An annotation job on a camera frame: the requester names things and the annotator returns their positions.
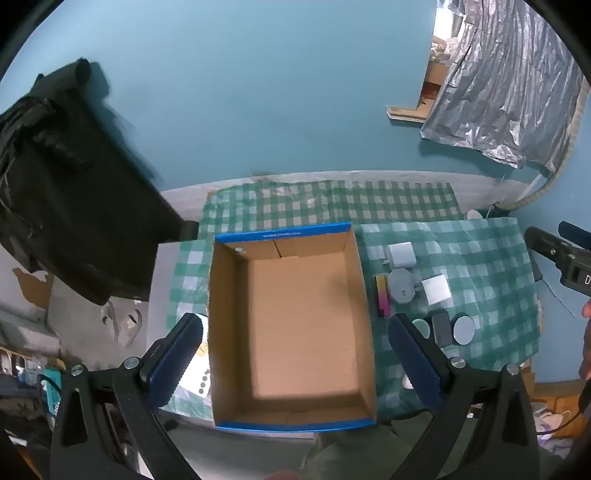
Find beige hose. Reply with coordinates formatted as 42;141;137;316
492;92;585;209

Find green checked tablecloth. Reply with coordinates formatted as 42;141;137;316
161;180;541;416

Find silver foil sheet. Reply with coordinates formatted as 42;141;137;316
420;0;587;171

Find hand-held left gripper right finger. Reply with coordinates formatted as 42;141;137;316
388;313;539;480

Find cardboard box with blue rim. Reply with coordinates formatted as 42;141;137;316
206;222;378;432

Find black cable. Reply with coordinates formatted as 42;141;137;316
538;364;591;435

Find black round device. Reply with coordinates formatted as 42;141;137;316
451;315;478;346

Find octagonal case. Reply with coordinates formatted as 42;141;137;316
387;268;416;304

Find wooden plank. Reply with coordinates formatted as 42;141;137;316
385;60;451;123

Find iridescent gold bar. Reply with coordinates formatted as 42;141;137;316
374;274;392;318

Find white smartphone with gold sticker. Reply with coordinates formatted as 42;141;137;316
178;313;213;412

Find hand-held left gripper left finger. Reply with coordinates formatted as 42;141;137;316
50;312;205;480

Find white wall charger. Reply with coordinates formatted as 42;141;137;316
381;242;417;270
414;274;452;306

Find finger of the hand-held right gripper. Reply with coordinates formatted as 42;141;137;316
525;226;574;278
558;221;591;253

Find person's green trousers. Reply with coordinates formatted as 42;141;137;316
300;408;435;480

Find teal carton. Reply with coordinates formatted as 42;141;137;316
42;368;64;403

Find grey slipper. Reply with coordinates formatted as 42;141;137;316
100;301;123;345
121;308;144;348

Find black wall charger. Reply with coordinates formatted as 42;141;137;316
431;311;454;346

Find person's right hand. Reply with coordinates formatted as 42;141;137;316
578;299;591;380

